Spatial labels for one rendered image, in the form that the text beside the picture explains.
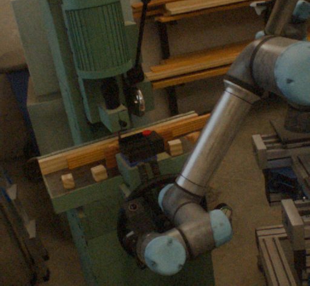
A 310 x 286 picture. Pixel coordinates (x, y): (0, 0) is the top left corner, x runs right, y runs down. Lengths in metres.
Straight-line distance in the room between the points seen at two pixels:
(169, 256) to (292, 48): 0.47
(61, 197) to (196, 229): 0.58
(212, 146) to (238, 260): 1.46
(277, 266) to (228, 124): 1.12
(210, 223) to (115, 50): 0.66
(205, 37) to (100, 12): 2.77
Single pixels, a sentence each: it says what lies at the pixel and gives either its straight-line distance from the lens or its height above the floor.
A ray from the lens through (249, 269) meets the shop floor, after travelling 2.36.
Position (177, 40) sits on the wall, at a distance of 3.99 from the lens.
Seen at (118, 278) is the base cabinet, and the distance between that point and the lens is 1.62.
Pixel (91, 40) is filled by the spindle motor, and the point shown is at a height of 1.32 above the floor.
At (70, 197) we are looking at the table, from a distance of 1.40.
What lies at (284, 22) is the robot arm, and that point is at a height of 1.20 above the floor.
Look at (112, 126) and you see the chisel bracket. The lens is 1.47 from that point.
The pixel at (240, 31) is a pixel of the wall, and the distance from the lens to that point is 4.19.
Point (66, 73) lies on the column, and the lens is 1.63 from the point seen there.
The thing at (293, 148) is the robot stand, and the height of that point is 0.76.
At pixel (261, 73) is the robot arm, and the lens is 0.93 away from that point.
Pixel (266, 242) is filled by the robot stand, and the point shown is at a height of 0.23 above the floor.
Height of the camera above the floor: 1.56
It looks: 23 degrees down
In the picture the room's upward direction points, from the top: 9 degrees counter-clockwise
